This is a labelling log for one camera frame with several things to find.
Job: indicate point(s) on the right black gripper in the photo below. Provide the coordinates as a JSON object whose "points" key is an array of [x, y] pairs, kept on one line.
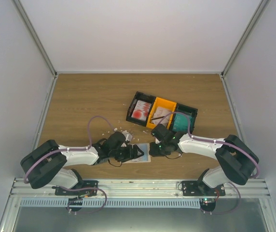
{"points": [[154, 152]]}

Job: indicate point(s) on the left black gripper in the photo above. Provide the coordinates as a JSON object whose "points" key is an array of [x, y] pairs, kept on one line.
{"points": [[130, 155]]}

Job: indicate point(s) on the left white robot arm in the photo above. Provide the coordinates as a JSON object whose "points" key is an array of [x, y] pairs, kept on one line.
{"points": [[46, 164]]}

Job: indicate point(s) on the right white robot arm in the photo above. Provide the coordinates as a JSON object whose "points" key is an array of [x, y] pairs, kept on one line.
{"points": [[236, 161]]}

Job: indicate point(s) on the teal cards stack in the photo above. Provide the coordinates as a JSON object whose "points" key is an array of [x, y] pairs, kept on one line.
{"points": [[181, 122]]}

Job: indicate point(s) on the red circle cards stack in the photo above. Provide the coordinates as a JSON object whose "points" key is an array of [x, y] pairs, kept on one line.
{"points": [[141, 110]]}

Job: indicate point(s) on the yellow bin middle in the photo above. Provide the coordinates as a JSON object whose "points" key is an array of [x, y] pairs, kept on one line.
{"points": [[163, 103]]}

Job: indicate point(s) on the black bin right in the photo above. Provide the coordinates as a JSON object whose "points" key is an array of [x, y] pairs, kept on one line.
{"points": [[185, 110]]}

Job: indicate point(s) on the black bin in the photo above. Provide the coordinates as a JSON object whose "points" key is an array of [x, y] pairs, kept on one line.
{"points": [[185, 110], [143, 97]]}

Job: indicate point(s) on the black bin left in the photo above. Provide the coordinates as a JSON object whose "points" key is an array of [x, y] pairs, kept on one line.
{"points": [[143, 97]]}

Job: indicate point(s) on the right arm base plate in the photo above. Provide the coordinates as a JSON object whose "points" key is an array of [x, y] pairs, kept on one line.
{"points": [[207, 196]]}

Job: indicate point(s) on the grey slotted cable duct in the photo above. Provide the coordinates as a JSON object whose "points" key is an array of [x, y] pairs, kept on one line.
{"points": [[120, 203]]}

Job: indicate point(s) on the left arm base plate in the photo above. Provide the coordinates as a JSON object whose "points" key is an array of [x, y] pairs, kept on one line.
{"points": [[80, 191]]}

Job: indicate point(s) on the aluminium rail frame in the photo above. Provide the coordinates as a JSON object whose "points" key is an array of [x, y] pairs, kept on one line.
{"points": [[139, 189]]}

